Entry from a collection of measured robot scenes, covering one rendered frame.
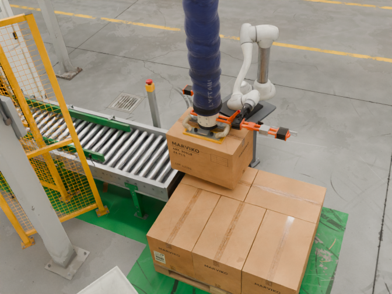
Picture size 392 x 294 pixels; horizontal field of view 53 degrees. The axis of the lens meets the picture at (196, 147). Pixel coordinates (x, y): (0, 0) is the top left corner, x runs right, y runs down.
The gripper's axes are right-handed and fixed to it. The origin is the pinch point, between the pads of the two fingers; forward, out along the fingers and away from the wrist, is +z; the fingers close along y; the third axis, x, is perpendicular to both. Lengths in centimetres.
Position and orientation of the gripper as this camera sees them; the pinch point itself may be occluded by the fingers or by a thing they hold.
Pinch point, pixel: (238, 122)
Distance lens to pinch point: 303.7
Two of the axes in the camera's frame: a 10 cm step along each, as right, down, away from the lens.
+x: -9.1, -2.4, 3.5
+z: -4.2, 6.4, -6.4
